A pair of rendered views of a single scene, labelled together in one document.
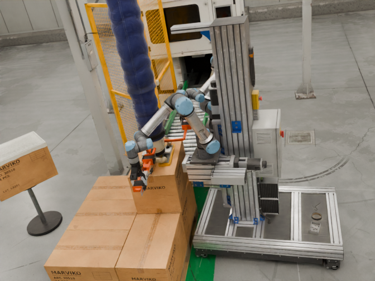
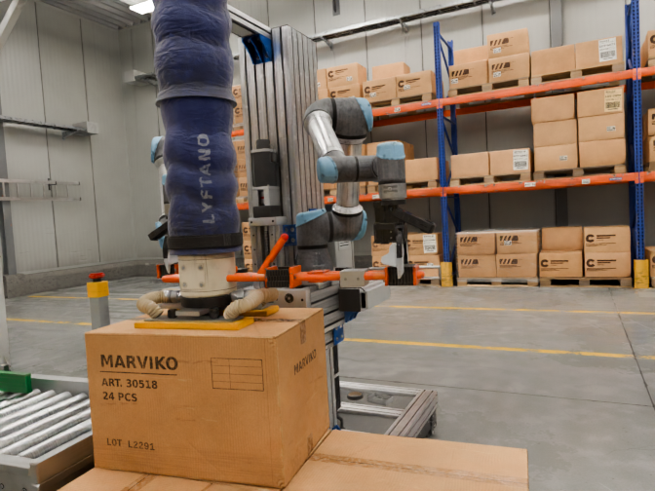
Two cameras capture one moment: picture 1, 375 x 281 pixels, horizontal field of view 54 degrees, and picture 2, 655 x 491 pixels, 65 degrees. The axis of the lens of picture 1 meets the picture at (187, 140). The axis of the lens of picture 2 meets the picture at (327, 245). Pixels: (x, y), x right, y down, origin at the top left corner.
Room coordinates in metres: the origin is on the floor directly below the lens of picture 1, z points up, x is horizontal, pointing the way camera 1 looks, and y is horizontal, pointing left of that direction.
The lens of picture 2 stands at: (2.27, 1.80, 1.24)
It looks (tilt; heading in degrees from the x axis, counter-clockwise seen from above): 3 degrees down; 277
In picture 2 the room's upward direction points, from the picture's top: 3 degrees counter-clockwise
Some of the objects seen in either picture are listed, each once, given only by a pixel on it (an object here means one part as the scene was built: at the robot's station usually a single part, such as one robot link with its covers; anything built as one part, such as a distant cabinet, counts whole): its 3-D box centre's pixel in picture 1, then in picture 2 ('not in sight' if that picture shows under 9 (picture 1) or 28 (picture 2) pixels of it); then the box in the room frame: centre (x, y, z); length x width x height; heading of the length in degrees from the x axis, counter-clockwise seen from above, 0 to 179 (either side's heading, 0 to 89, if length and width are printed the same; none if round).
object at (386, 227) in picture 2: (136, 167); (391, 222); (2.25, 0.40, 1.22); 0.09 x 0.08 x 0.12; 169
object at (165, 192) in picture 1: (160, 174); (215, 383); (2.81, 0.30, 0.75); 0.60 x 0.40 x 0.40; 169
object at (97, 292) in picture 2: not in sight; (105, 387); (3.61, -0.43, 0.50); 0.07 x 0.07 x 1.00; 76
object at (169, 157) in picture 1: (167, 153); (225, 306); (2.80, 0.20, 0.97); 0.34 x 0.10 x 0.05; 169
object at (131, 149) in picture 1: (131, 149); (390, 164); (2.24, 0.40, 1.37); 0.09 x 0.08 x 0.11; 107
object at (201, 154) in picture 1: (205, 149); (313, 257); (2.54, -0.13, 1.09); 0.15 x 0.15 x 0.10
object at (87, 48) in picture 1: (90, 54); not in sight; (4.12, 0.90, 1.62); 0.20 x 0.05 x 0.30; 166
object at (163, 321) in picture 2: not in sight; (193, 318); (2.83, 0.39, 0.97); 0.34 x 0.10 x 0.05; 169
